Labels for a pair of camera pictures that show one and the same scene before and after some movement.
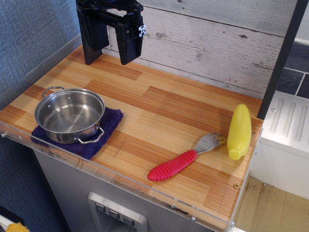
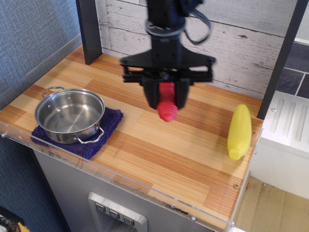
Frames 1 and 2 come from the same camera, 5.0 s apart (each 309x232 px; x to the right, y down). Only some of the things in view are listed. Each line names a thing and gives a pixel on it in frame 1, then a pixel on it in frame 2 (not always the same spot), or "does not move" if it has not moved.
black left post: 90,54 does not move
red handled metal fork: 169,167 → 167,107
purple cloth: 109,123 does not move
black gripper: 112,11 → 167,61
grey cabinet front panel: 91,202 does not move
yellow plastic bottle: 239,132 does not move
